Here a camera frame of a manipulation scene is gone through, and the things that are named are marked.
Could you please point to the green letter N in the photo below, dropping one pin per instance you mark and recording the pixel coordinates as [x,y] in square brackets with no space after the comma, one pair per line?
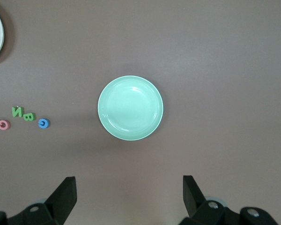
[17,112]

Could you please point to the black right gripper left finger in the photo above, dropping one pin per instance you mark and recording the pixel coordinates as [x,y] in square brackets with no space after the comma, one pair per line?
[58,204]

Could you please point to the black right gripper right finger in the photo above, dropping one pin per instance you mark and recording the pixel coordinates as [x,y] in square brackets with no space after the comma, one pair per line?
[196,206]

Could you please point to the brown table mat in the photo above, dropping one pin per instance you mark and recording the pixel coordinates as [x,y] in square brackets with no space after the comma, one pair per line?
[201,70]

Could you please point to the blue letter G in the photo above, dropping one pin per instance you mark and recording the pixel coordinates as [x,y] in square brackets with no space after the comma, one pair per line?
[40,123]

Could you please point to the pink letter Q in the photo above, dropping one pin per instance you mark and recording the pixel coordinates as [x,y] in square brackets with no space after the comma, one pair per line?
[7,126]

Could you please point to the green round plate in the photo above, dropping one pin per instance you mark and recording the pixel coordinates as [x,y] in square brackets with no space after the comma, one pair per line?
[130,107]

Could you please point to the green letter B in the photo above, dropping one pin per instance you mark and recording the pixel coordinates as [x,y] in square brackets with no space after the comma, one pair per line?
[28,117]

